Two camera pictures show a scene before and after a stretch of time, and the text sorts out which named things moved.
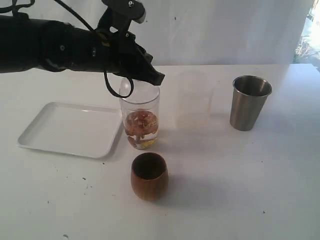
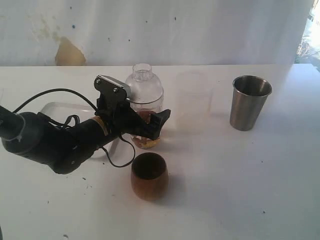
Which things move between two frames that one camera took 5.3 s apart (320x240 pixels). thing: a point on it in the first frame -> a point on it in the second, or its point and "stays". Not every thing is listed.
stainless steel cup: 248,95 stays
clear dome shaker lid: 143,92 stays
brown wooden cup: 149,175 stays
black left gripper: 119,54 -> 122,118
